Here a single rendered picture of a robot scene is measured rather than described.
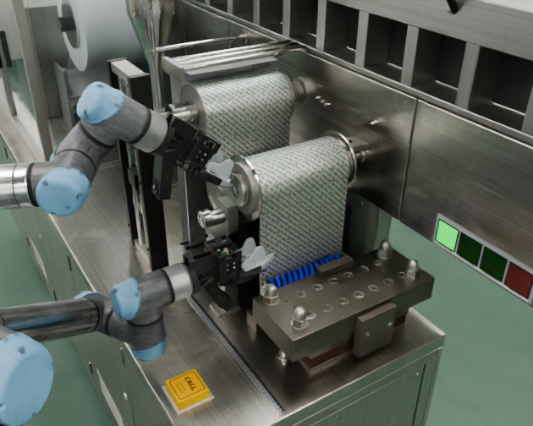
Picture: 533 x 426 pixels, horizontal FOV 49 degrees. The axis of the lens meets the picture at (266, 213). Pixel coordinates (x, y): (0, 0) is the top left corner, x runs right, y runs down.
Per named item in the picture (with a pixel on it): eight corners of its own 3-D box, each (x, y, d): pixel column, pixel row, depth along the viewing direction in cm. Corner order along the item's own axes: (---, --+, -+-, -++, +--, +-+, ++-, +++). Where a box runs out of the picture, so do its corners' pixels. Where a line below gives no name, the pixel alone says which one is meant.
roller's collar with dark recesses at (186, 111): (165, 126, 142) (163, 101, 138) (188, 121, 144) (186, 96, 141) (177, 135, 137) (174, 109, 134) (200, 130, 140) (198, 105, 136)
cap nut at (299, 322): (287, 322, 122) (288, 305, 120) (301, 316, 124) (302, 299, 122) (297, 332, 120) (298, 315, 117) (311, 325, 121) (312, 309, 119)
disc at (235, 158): (251, 233, 129) (222, 183, 135) (253, 232, 129) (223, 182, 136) (267, 193, 118) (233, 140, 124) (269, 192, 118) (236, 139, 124)
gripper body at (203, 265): (245, 250, 121) (193, 268, 116) (245, 282, 126) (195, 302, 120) (228, 232, 127) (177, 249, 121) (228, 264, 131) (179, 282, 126)
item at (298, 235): (259, 282, 134) (259, 214, 125) (339, 252, 145) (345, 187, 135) (260, 284, 134) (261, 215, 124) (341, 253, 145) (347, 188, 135)
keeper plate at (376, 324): (352, 353, 131) (356, 316, 126) (385, 337, 136) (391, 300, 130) (359, 360, 129) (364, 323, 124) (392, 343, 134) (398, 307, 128)
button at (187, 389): (165, 389, 123) (164, 380, 122) (195, 375, 127) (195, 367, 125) (179, 411, 118) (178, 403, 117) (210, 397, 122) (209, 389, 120)
